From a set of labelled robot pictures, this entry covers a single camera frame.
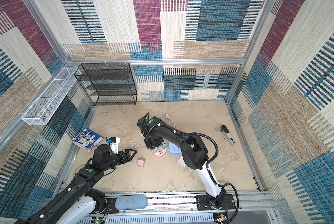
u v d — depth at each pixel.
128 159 0.71
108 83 1.08
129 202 0.72
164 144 0.87
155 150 0.87
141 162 0.87
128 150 0.73
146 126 0.66
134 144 0.94
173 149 0.91
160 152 0.89
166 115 1.08
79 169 0.83
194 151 0.54
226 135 0.96
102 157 0.62
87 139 0.96
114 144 0.73
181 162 0.85
